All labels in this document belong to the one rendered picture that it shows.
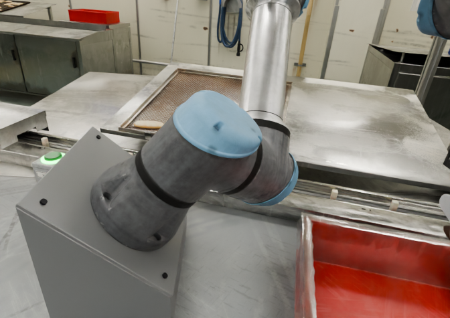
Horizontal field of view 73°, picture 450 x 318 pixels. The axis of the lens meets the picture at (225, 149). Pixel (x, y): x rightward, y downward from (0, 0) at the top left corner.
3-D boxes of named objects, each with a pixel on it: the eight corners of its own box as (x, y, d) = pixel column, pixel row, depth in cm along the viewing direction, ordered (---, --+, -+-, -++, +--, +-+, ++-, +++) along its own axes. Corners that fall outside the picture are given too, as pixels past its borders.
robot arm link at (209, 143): (132, 130, 46) (192, 65, 41) (195, 157, 55) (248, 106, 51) (149, 193, 38) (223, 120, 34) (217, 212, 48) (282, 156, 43)
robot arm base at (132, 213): (155, 270, 44) (201, 232, 41) (70, 204, 41) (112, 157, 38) (179, 212, 58) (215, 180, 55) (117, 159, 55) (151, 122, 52)
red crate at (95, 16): (68, 21, 379) (67, 9, 374) (85, 19, 411) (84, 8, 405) (106, 24, 373) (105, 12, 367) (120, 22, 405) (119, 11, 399)
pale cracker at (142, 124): (132, 127, 96) (131, 124, 96) (135, 121, 99) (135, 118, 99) (163, 129, 96) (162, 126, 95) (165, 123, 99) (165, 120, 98)
